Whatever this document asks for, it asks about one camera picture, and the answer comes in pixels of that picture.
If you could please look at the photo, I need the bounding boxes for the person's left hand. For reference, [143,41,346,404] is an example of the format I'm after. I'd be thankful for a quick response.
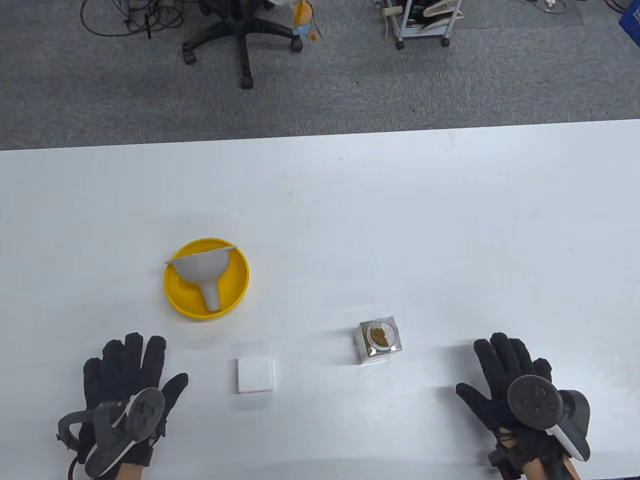
[77,333,190,468]

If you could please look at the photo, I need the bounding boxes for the person's right hand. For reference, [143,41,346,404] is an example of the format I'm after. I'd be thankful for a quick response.
[455,332,568,480]

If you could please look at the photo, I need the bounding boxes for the grey plastic funnel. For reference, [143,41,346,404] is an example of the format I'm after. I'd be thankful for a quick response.
[164,244,238,314]

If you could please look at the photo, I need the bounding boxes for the white square jar lid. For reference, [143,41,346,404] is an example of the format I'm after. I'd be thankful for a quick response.
[237,356,275,394]

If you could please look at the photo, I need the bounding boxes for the yellow plastic bowl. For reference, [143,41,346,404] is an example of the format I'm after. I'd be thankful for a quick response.
[163,238,250,319]

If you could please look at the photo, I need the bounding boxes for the clear square coffee jar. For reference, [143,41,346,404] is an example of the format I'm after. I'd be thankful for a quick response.
[357,316,403,366]

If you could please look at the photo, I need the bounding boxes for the person's right forearm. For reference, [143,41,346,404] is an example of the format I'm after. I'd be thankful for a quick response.
[520,457,583,480]

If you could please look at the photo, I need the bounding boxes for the black right hand controller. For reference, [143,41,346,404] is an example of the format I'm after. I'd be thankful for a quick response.
[506,375,592,462]

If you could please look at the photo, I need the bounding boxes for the black hand controller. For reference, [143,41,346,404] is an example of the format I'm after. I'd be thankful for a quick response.
[56,387,166,478]
[506,375,592,462]

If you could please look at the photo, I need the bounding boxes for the black left hand controller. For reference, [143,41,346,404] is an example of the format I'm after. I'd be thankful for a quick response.
[56,387,166,478]

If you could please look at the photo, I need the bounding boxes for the black office chair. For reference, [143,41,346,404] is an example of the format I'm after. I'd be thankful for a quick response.
[181,0,304,90]

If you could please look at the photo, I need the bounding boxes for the white rolling cart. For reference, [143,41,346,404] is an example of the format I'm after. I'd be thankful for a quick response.
[382,0,466,51]

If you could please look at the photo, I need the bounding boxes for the blue box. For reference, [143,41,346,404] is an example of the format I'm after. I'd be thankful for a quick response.
[618,0,640,35]

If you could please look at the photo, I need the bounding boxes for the plush doll charm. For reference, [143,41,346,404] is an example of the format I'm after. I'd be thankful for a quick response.
[291,0,323,41]

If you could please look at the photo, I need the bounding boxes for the black floor cables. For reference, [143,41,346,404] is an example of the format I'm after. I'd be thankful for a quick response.
[80,0,201,40]

